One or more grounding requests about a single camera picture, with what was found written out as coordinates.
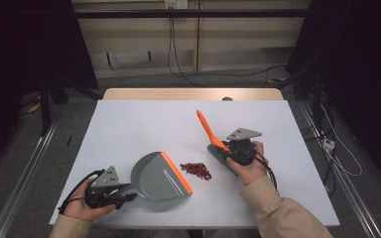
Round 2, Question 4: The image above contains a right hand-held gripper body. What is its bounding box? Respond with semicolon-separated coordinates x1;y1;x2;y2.
226;127;263;167

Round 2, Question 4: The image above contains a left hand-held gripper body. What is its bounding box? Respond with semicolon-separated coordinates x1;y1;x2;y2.
84;166;138;210

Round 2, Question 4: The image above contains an orange handled grey brush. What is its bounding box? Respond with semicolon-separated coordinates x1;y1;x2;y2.
195;109;240;178

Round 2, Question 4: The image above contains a grey dustpan with orange edge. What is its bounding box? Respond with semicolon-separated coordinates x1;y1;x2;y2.
125;151;193;204

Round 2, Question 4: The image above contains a group of red beans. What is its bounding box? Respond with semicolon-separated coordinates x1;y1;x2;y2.
180;162;212;181

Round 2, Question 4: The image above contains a person's right hand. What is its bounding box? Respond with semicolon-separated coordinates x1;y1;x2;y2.
226;141;270;186

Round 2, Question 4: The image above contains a person's left hand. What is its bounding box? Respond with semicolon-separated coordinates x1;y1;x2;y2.
63;177;117;222

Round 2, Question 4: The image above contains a white table cover sheet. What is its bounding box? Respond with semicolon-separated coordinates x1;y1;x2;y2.
49;99;341;229

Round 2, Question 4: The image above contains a wooden table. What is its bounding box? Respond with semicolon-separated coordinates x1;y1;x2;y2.
102;87;285;101

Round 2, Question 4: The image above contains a white power adapter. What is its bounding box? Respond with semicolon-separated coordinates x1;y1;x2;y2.
321;138;336;152

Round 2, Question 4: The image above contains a black metal stand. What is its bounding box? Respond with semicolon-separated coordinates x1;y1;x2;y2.
39;73;53;137

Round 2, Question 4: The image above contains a black horizontal metal bar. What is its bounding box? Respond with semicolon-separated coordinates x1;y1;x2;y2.
73;9;312;19

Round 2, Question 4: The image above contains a black curtain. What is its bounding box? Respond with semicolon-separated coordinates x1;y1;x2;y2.
0;0;99;173
286;0;381;189

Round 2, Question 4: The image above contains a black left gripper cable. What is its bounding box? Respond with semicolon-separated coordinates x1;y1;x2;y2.
58;169;106;214

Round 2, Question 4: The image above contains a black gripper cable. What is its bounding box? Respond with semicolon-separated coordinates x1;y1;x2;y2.
252;155;279;193
58;169;106;214

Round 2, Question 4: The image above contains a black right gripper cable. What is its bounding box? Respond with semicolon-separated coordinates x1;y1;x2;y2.
252;155;279;193

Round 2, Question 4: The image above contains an aluminium floor rail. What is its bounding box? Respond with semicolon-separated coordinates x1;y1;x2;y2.
0;120;61;238
298;100;381;238

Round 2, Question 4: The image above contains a black wall socket cable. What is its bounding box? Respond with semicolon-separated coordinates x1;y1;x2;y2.
171;8;287;78
167;8;209;88

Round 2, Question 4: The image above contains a white floor cable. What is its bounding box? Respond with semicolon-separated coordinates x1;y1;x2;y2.
319;103;363;178

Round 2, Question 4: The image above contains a white wall socket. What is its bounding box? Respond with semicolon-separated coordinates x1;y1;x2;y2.
164;0;189;10

